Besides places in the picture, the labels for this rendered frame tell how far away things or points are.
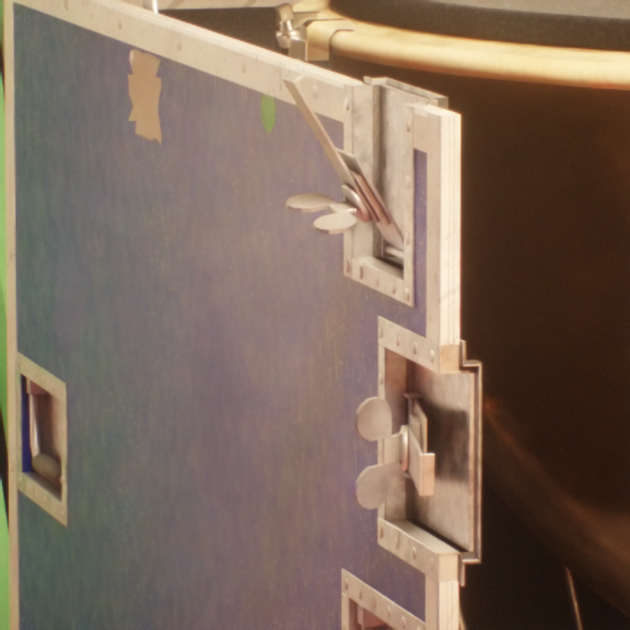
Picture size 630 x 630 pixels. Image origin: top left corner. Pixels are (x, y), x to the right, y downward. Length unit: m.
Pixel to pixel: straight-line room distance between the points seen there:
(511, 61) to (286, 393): 0.24
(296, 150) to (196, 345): 0.27
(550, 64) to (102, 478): 0.59
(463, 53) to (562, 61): 0.08
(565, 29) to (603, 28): 0.03
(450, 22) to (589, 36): 0.12
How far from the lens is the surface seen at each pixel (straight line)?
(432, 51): 2.92
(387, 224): 2.64
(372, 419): 2.60
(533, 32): 2.89
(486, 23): 2.92
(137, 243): 3.18
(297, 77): 2.63
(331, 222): 2.63
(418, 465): 2.55
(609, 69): 2.83
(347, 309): 2.72
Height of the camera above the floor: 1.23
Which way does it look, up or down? 9 degrees down
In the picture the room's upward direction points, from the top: straight up
